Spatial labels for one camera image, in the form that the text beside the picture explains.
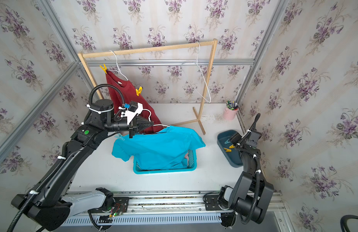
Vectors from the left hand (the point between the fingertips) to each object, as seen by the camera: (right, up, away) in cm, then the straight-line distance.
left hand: (152, 122), depth 61 cm
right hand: (+48, -11, +26) cm, 55 cm away
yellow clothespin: (+43, -20, +31) cm, 56 cm away
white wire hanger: (+38, +15, +61) cm, 73 cm away
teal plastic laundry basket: (+19, -22, +19) cm, 35 cm away
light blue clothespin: (-16, -7, +3) cm, 17 cm away
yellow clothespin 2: (+46, -17, +32) cm, 59 cm away
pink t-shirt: (+16, -23, +27) cm, 39 cm away
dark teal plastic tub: (+47, -22, +32) cm, 61 cm away
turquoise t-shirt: (+4, -14, +9) cm, 17 cm away
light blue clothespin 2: (+44, -15, +34) cm, 58 cm away
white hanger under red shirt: (-32, +35, +40) cm, 62 cm away
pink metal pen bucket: (+49, +6, +43) cm, 65 cm away
